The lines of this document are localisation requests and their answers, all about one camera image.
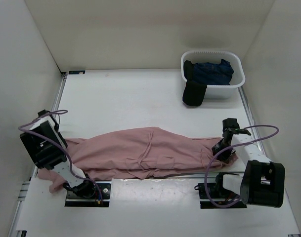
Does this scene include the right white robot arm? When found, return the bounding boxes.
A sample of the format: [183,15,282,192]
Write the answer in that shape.
[208,118,285,208]

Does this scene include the dark blue trousers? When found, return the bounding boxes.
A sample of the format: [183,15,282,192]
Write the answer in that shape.
[193,59,234,85]

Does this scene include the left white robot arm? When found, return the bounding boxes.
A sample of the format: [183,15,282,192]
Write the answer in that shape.
[18,110,98,198]

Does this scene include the pink trousers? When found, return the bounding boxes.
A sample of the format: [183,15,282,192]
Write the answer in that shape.
[38,126,239,195]

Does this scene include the blue label sticker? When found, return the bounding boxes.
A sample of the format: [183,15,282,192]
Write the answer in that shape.
[68,70,86,75]

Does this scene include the white plastic basin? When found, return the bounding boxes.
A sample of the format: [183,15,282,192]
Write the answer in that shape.
[180,49,246,99]

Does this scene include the black trousers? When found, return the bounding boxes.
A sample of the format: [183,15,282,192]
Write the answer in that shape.
[182,60,207,107]

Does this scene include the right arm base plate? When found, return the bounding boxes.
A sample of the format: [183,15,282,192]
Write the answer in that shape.
[194,172,242,209]

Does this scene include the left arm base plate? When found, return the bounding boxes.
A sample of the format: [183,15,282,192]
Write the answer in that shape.
[63,181,112,208]

